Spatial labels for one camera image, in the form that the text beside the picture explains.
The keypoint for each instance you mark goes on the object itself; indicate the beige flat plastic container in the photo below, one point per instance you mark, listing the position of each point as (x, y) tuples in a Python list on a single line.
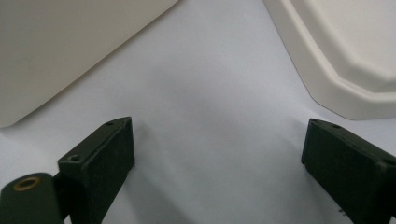
[(59, 49)]

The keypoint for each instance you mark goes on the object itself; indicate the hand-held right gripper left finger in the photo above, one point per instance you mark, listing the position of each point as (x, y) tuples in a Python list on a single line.
[(99, 168)]

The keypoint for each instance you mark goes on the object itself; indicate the cream octagonal plastic tray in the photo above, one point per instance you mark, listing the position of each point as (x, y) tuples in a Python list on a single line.
[(345, 49)]

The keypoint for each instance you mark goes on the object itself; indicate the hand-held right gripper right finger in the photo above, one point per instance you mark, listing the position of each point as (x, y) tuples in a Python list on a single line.
[(348, 168)]

